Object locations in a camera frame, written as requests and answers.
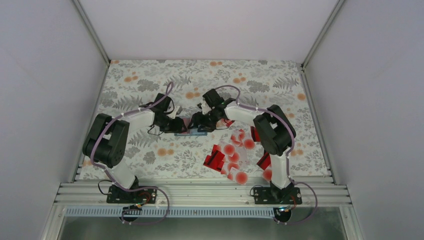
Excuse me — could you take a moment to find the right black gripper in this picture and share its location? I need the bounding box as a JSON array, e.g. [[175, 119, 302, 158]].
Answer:
[[188, 108, 220, 132]]

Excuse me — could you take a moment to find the teal leather card holder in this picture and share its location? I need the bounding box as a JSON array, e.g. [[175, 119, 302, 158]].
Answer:
[[174, 117, 208, 137]]

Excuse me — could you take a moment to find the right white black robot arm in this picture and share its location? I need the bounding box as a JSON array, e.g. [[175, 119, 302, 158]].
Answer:
[[188, 88, 296, 204]]

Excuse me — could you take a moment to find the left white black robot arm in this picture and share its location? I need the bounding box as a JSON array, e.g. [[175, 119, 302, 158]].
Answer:
[[82, 93, 187, 203]]

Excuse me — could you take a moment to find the red black striped card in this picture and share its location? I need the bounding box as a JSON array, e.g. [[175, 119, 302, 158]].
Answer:
[[222, 119, 235, 127]]

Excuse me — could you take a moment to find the red card with stripe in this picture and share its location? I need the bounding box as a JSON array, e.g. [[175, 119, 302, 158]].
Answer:
[[203, 144, 226, 172]]

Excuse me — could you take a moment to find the dark red striped card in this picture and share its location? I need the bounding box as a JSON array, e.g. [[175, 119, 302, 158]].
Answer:
[[250, 126, 261, 142]]

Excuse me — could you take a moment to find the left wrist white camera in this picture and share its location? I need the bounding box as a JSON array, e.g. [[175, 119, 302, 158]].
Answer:
[[169, 105, 182, 119]]

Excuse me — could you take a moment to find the wrist white camera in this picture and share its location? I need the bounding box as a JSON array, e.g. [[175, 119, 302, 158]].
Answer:
[[169, 105, 182, 119], [197, 101, 212, 115]]

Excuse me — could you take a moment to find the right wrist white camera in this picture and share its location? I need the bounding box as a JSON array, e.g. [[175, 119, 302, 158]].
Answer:
[[197, 101, 212, 115]]

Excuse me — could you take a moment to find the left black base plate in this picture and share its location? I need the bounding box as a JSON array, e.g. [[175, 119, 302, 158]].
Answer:
[[106, 185, 157, 204]]

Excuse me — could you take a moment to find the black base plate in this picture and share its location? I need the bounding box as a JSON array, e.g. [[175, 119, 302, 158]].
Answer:
[[106, 185, 157, 204], [250, 186, 303, 205]]

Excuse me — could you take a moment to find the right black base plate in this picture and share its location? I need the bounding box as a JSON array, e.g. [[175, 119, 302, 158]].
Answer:
[[250, 186, 303, 205]]

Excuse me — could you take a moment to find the blue slotted cable duct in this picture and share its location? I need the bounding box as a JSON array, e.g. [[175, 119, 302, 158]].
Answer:
[[63, 206, 274, 219]]

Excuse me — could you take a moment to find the aluminium rail frame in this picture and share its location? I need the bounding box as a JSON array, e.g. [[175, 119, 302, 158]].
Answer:
[[54, 176, 352, 207]]

